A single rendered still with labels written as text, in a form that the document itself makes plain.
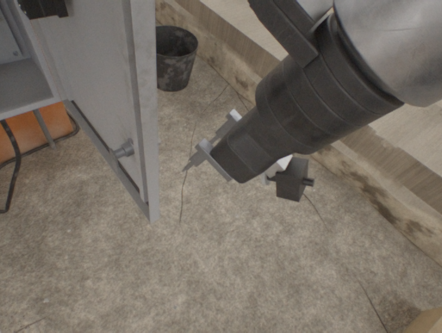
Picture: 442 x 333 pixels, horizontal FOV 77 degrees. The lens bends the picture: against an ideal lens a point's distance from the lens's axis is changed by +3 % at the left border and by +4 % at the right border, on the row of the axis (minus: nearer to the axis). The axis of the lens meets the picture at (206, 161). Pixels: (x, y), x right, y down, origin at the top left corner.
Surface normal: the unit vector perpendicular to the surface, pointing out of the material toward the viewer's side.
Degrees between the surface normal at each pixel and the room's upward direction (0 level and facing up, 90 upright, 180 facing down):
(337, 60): 74
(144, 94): 90
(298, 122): 85
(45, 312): 0
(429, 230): 86
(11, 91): 0
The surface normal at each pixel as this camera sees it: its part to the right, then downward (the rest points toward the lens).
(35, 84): 0.13, -0.59
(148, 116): 0.62, 0.67
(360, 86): -0.46, 0.62
